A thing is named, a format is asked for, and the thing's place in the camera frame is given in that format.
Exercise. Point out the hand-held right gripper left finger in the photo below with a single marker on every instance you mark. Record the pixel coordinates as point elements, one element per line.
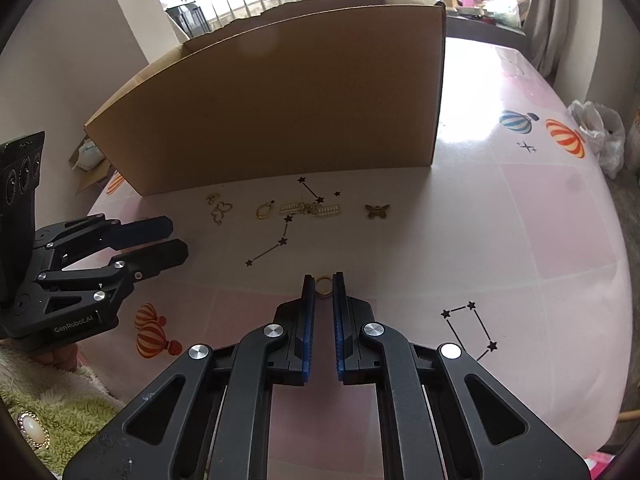
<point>307,330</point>

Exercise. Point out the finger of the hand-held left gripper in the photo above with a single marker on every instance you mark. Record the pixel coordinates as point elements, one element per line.
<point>140,230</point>
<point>160,257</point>

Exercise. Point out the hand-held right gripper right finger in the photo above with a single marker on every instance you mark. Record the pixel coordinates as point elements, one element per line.
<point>340,330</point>

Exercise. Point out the gold hoop earring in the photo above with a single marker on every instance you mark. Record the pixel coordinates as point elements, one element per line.
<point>260,212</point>

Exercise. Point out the large brown cardboard box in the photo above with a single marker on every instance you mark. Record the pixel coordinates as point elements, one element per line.
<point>280,110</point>

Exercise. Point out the person's left hand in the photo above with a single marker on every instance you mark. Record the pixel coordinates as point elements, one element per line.
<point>60,357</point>

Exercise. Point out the open cardboard storage box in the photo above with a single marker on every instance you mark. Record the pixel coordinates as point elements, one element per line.
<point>87,175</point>

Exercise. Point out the white printed plastic bag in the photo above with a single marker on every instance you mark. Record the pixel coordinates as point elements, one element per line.
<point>89,157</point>

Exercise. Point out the solid gold butterfly charm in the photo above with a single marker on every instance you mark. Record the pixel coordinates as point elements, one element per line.
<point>376,212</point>

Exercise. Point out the pearl robe button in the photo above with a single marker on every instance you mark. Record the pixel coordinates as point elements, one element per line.
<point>34,430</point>

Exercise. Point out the black folding rack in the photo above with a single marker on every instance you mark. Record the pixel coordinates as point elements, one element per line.
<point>187,20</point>

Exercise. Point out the pink floral mat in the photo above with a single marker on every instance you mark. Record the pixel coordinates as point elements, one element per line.
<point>600,467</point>

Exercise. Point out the wooden chair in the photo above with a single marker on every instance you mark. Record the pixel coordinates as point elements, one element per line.
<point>629,415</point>

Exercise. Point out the white plastic shopping bag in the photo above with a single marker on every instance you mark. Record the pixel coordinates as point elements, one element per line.
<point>602,135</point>

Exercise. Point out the grey cabinet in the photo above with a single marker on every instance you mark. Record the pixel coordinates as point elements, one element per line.
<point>480,30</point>

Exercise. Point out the grey curtain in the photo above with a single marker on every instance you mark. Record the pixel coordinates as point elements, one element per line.
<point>547,15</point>

